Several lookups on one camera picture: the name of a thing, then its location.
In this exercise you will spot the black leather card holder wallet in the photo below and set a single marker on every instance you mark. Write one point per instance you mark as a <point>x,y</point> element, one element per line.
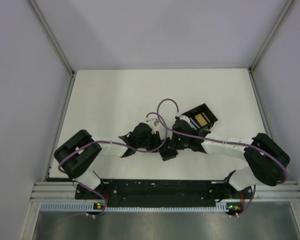
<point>168,154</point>

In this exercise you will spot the black plastic card tray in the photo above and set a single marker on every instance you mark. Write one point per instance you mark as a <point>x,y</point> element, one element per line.
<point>206,112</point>

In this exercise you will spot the aluminium frame post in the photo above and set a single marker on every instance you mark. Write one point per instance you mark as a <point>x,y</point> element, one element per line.
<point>271,35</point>
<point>50,36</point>

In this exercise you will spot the aluminium front rail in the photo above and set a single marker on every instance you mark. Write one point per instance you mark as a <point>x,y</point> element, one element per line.
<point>65,191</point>

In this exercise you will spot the white slotted cable duct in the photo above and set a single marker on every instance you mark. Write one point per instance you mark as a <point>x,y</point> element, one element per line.
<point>49,206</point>

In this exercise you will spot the aluminium right frame post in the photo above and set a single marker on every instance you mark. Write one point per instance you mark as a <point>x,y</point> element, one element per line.
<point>271,35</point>

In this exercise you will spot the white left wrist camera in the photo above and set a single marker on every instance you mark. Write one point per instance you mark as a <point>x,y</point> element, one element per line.
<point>153,123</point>

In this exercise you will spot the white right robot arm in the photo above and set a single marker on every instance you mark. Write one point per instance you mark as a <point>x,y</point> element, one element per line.
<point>266,161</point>

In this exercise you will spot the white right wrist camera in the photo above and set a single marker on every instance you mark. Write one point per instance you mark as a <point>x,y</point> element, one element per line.
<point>186,119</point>

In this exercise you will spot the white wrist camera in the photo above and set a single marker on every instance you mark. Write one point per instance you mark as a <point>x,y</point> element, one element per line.
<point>153,123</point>
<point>186,119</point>

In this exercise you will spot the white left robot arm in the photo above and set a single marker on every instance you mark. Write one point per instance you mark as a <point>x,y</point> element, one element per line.
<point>77,154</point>

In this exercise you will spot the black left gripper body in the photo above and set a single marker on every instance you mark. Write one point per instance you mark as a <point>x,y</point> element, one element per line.
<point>150,142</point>

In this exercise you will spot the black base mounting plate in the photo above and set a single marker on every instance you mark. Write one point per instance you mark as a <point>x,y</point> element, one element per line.
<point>150,193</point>

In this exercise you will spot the aluminium left frame post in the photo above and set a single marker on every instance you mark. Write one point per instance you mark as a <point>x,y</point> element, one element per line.
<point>50,36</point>

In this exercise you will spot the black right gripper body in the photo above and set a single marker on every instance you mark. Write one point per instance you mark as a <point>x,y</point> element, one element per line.
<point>178,142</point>

